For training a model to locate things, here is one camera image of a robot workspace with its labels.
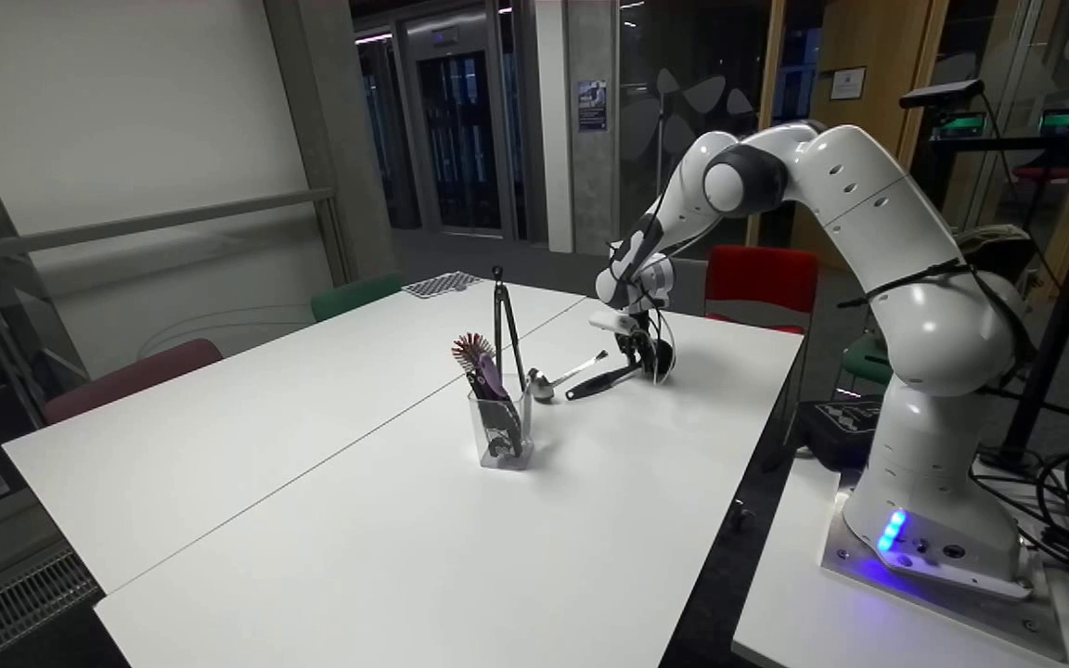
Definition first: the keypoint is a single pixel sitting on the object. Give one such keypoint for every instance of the silver metal spoon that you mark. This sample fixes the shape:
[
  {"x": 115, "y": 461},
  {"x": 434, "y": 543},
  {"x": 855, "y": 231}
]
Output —
[{"x": 541, "y": 389}]

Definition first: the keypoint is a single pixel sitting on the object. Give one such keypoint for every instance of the black camera stand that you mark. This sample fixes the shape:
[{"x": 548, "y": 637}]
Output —
[{"x": 1059, "y": 310}]

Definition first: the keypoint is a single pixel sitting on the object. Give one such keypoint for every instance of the clear glass cup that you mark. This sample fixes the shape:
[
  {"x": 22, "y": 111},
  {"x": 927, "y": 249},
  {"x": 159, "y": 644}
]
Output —
[{"x": 501, "y": 441}]

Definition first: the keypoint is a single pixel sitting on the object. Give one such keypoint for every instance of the metal floor vent grille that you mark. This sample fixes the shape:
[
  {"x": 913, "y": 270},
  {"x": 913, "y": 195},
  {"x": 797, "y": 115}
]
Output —
[{"x": 10, "y": 614}]

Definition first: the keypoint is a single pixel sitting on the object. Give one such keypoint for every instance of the green object behind robot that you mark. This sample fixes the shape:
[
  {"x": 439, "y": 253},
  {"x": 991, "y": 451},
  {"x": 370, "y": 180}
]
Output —
[{"x": 863, "y": 363}]

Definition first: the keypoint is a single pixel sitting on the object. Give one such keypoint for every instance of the black kitchen tongs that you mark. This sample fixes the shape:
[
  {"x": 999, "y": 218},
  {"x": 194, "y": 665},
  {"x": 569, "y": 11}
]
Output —
[{"x": 506, "y": 336}]

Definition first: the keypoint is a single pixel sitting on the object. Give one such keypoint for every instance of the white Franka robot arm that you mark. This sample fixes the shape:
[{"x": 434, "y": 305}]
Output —
[{"x": 919, "y": 336}]

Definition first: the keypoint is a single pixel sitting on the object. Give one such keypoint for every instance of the blue wall poster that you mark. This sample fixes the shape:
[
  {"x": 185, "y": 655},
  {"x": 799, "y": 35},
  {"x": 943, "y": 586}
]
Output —
[{"x": 592, "y": 106}]

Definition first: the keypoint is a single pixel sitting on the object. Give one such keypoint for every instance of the white paper door sign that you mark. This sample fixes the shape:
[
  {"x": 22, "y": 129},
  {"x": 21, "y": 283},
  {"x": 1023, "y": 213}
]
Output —
[{"x": 848, "y": 84}]

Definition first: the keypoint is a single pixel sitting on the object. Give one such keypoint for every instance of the purple bristle brush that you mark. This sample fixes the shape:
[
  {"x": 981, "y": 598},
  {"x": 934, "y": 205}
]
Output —
[{"x": 481, "y": 373}]

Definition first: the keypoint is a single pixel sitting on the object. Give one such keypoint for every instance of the dark red chair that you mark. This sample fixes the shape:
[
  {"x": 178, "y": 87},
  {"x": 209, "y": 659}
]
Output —
[{"x": 129, "y": 377}]

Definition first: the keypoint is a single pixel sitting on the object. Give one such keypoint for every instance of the grey metal handrail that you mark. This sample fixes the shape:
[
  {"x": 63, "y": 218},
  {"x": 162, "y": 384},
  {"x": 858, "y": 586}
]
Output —
[{"x": 129, "y": 230}]

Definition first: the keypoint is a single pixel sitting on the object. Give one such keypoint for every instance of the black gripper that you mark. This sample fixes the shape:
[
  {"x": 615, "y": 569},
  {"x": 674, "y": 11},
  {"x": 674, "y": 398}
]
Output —
[{"x": 640, "y": 327}]

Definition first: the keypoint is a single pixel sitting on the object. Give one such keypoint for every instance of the black control box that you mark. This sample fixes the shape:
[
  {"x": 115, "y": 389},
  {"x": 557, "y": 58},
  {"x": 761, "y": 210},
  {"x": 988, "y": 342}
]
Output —
[{"x": 838, "y": 431}]

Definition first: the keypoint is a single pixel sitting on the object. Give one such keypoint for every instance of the bright red chair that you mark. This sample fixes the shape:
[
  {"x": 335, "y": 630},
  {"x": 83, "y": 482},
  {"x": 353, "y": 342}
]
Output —
[{"x": 761, "y": 283}]

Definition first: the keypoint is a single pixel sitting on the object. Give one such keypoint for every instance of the grey mesh mat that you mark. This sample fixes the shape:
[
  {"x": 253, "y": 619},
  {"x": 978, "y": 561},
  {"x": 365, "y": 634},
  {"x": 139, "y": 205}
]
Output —
[{"x": 439, "y": 283}]

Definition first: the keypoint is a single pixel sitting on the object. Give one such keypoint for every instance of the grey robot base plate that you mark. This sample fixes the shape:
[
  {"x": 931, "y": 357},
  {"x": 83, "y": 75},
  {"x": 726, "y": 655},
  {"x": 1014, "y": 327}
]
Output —
[{"x": 1030, "y": 619}]

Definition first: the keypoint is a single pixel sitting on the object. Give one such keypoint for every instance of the green chair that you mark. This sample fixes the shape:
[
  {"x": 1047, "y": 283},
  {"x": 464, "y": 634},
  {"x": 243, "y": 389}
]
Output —
[{"x": 353, "y": 300}]

